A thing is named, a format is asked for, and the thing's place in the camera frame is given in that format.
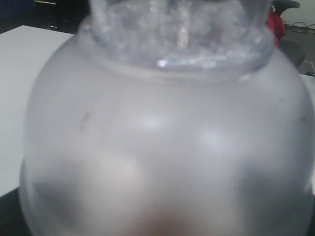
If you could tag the red object in background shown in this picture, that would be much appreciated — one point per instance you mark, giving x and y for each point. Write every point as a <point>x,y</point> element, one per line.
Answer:
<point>276,26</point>

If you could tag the black office chair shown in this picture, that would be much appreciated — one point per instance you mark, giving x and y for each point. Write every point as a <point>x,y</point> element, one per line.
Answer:
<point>293,51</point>

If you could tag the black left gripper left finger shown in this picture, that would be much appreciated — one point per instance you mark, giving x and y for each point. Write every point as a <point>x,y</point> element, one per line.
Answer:
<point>12,222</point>

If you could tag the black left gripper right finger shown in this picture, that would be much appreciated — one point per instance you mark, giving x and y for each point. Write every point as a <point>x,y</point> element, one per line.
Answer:
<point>307,212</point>

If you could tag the clear shaker strainer lid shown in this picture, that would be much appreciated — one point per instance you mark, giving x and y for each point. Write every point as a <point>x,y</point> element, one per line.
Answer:
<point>168,118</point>

